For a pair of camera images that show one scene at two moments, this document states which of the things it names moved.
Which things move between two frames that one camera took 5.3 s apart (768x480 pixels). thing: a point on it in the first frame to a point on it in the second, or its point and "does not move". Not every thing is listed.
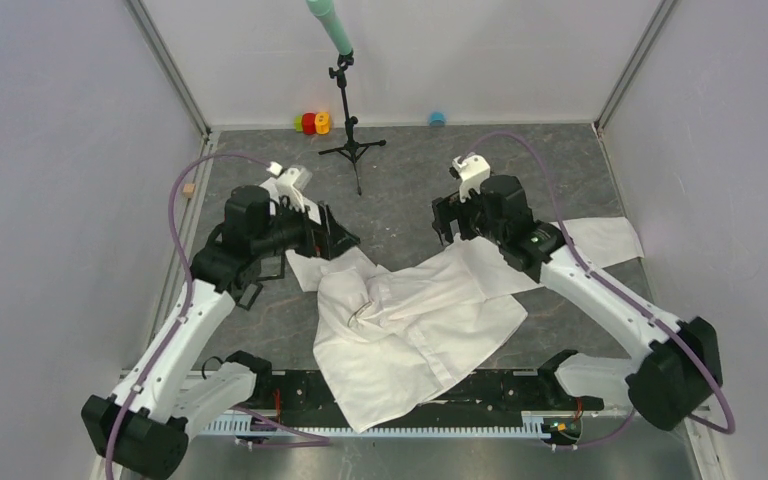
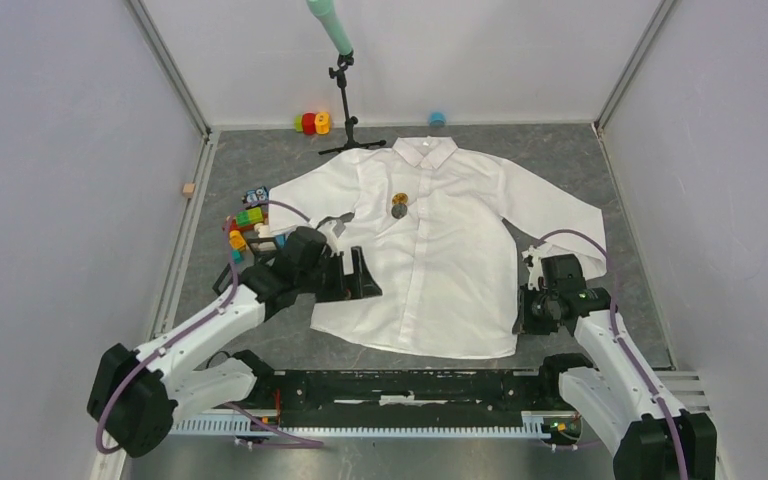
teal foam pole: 324,11 does not move
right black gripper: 450,208 to 524,323
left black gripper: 329,239 to 343,289
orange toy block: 323,123 does not move
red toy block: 309,123 does not move
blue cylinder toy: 437,118 does not move
